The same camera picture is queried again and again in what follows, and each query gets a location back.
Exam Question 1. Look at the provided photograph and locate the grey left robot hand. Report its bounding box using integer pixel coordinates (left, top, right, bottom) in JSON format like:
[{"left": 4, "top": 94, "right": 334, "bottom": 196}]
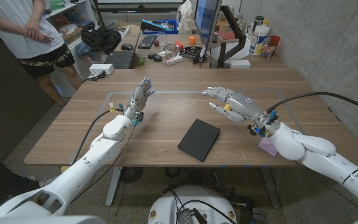
[{"left": 123, "top": 76, "right": 156, "bottom": 121}]

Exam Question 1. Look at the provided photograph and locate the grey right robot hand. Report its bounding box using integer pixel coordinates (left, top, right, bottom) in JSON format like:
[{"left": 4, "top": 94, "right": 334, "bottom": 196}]
[{"left": 201, "top": 86, "right": 264, "bottom": 124}]

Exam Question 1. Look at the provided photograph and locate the person's right forearm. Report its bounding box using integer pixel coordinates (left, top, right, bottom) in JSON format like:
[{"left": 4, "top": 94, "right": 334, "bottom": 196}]
[{"left": 0, "top": 6, "right": 27, "bottom": 32}]

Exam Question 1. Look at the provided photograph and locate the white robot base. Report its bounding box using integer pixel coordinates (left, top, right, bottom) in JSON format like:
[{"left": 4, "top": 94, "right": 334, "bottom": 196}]
[{"left": 147, "top": 185, "right": 238, "bottom": 224}]

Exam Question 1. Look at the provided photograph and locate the person's left forearm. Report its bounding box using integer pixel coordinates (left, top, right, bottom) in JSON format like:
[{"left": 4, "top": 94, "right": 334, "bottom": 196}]
[{"left": 32, "top": 0, "right": 46, "bottom": 22}]

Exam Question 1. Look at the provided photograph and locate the black photo album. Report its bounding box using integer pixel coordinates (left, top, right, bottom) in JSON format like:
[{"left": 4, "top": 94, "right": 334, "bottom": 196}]
[{"left": 177, "top": 118, "right": 221, "bottom": 163}]

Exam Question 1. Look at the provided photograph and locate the black laptop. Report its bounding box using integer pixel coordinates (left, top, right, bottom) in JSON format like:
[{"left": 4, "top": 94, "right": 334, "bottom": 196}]
[{"left": 103, "top": 50, "right": 135, "bottom": 70}]

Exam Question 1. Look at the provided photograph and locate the white rectangular box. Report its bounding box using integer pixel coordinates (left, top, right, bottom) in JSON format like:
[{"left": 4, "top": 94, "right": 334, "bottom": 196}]
[{"left": 229, "top": 59, "right": 252, "bottom": 69}]

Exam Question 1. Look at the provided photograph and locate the purple sticky note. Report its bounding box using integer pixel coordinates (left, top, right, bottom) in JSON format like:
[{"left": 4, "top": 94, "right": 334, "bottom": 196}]
[{"left": 257, "top": 138, "right": 279, "bottom": 157}]

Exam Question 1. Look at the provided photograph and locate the white power strip box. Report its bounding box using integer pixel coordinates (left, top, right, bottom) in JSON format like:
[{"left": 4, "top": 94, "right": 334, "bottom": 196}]
[{"left": 88, "top": 63, "right": 115, "bottom": 77}]

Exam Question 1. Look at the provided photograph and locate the black keyboard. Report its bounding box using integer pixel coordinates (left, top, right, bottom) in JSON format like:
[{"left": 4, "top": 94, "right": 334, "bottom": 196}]
[{"left": 137, "top": 34, "right": 158, "bottom": 50}]

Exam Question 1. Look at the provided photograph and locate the clear glass bowl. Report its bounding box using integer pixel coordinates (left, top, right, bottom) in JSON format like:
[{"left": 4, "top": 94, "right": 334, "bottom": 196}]
[{"left": 162, "top": 42, "right": 181, "bottom": 59}]

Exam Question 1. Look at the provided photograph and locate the clear cup with items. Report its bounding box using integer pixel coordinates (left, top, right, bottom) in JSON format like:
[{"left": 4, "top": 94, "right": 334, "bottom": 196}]
[{"left": 262, "top": 42, "right": 276, "bottom": 59}]

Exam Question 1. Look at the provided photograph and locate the white wipes canister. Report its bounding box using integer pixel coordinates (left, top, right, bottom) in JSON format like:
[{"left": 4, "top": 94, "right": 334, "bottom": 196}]
[{"left": 249, "top": 25, "right": 270, "bottom": 57}]

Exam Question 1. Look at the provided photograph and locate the black backpack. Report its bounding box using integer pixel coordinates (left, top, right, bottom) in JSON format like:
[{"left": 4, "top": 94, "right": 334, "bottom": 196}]
[{"left": 81, "top": 27, "right": 122, "bottom": 55}]

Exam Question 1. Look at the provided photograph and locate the red cup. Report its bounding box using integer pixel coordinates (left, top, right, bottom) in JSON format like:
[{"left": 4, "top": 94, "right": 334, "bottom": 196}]
[{"left": 268, "top": 35, "right": 282, "bottom": 47}]

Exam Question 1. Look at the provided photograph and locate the black round fan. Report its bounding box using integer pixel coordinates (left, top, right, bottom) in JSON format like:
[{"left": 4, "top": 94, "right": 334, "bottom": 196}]
[{"left": 120, "top": 167, "right": 145, "bottom": 184}]

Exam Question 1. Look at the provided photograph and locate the blue plastic bin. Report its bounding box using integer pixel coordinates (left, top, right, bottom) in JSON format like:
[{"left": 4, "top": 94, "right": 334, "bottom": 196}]
[{"left": 140, "top": 18, "right": 179, "bottom": 35}]

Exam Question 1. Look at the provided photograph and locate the grey table leg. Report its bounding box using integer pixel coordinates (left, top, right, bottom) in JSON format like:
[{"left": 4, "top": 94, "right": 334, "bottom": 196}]
[
  {"left": 261, "top": 167, "right": 281, "bottom": 209},
  {"left": 105, "top": 167, "right": 122, "bottom": 207}
]

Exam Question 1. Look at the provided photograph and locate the white plastic bag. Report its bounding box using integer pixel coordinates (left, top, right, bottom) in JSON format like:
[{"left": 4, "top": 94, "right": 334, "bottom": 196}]
[{"left": 176, "top": 0, "right": 197, "bottom": 34}]

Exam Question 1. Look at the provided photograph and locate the computer monitor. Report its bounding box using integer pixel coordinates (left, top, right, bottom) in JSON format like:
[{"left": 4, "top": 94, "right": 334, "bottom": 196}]
[{"left": 193, "top": 0, "right": 223, "bottom": 52}]

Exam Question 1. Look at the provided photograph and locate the white shelf unit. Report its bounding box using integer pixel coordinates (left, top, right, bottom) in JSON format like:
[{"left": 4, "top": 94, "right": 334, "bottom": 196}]
[{"left": 47, "top": 0, "right": 98, "bottom": 82}]

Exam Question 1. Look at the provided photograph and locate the person in white t-shirt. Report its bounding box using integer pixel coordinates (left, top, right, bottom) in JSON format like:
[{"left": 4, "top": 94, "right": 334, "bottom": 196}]
[{"left": 0, "top": 0, "right": 83, "bottom": 106}]

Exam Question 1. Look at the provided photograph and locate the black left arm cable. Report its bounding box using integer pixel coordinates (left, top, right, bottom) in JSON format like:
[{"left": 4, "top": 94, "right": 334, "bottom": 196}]
[{"left": 70, "top": 108, "right": 126, "bottom": 166}]

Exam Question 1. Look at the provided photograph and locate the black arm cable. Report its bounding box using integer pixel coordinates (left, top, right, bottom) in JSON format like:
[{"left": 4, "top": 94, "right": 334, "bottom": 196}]
[
  {"left": 265, "top": 91, "right": 358, "bottom": 119},
  {"left": 70, "top": 108, "right": 126, "bottom": 166}
]

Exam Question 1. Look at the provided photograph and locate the black ring-shaped device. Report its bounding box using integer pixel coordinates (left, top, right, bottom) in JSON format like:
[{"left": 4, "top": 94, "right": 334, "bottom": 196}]
[{"left": 180, "top": 45, "right": 206, "bottom": 65}]

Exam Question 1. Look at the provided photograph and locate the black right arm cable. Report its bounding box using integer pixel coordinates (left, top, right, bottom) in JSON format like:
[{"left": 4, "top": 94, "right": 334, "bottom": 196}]
[{"left": 265, "top": 91, "right": 358, "bottom": 119}]

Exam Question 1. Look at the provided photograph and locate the whiteboard with black frame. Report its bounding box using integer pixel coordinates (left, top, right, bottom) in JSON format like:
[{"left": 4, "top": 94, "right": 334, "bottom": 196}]
[{"left": 93, "top": 0, "right": 186, "bottom": 14}]

